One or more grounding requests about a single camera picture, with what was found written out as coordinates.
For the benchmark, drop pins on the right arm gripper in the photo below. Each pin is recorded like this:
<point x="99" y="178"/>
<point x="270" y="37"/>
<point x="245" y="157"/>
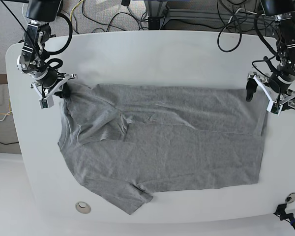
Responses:
<point x="53" y="83"/>

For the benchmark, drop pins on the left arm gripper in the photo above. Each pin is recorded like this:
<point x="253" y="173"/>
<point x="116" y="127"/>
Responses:
<point x="275" y="88"/>

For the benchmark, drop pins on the grey T-shirt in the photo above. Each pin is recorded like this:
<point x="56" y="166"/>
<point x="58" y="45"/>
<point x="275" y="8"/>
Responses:
<point x="124" y="143"/>

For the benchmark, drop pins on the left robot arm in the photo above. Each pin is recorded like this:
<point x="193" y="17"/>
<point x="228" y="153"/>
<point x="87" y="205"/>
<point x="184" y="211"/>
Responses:
<point x="284" y="33"/>

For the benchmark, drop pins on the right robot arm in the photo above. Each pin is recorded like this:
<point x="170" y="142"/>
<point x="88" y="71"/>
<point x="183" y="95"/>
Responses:
<point x="34" y="59"/>

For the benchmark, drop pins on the metal table grommet left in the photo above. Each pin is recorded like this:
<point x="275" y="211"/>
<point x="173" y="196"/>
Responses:
<point x="83" y="207"/>

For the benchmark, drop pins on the metal table grommet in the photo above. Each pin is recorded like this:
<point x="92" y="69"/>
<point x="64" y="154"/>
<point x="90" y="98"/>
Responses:
<point x="83" y="207"/>
<point x="290" y="198"/>

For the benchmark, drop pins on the metal table grommet right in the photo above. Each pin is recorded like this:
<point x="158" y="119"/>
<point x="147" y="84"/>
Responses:
<point x="290" y="198"/>

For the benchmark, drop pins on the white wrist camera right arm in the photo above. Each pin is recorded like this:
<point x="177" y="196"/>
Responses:
<point x="46" y="102"/>

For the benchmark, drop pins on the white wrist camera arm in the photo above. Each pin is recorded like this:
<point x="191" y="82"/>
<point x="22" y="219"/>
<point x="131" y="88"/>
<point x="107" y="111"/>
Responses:
<point x="274" y="108"/>
<point x="46" y="102"/>

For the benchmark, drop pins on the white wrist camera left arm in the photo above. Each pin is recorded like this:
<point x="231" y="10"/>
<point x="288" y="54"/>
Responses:
<point x="274" y="108"/>

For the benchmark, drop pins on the aluminium frame with black foot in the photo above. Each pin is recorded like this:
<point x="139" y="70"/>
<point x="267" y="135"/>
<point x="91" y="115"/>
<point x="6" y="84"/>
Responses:
<point x="158" y="14"/>

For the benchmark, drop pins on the black clamp with cable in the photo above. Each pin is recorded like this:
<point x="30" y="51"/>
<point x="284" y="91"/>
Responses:
<point x="283" y="216"/>

